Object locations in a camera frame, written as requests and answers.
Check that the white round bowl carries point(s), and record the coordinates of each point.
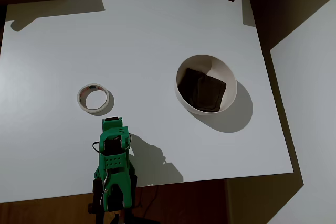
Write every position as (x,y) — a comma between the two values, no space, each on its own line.
(225,77)

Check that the black table clamp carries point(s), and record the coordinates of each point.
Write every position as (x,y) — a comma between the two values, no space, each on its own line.
(95,190)

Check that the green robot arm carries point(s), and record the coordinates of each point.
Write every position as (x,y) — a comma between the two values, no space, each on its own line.
(115,176)

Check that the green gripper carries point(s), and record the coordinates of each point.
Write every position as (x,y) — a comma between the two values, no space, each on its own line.
(113,121)

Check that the white masking tape roll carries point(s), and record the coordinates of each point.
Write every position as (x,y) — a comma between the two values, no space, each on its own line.
(82,100)

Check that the dark folded cloth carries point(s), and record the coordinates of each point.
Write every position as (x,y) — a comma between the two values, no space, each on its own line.
(202,90)

